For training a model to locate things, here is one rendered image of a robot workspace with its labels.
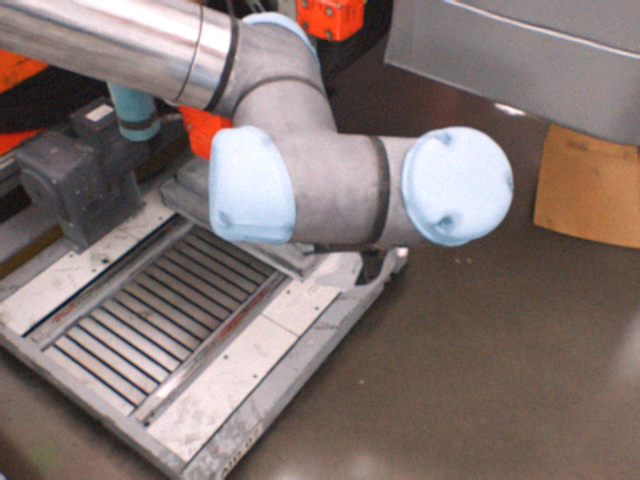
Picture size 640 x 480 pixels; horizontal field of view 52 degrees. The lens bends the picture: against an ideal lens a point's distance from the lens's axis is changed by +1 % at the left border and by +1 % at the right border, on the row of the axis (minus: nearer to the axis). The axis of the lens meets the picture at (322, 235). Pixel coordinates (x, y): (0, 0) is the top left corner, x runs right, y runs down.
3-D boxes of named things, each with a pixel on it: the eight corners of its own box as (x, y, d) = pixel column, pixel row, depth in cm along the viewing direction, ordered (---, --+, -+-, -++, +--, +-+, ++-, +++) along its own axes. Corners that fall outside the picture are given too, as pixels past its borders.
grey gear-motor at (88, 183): (201, 188, 195) (183, 88, 170) (90, 276, 171) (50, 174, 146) (158, 165, 202) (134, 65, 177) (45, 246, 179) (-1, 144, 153)
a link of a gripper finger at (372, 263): (345, 262, 72) (362, 209, 65) (361, 261, 72) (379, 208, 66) (355, 297, 69) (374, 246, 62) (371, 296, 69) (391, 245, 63)
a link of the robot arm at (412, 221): (400, 115, 41) (524, 123, 43) (349, 149, 51) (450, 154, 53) (401, 242, 40) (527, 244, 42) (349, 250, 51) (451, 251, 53)
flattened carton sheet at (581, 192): (637, 137, 225) (641, 129, 222) (640, 251, 188) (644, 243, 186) (546, 122, 231) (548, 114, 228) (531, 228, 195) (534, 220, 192)
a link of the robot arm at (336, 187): (204, 161, 51) (340, 167, 53) (211, 269, 43) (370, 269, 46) (211, 72, 45) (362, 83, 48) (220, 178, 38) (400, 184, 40)
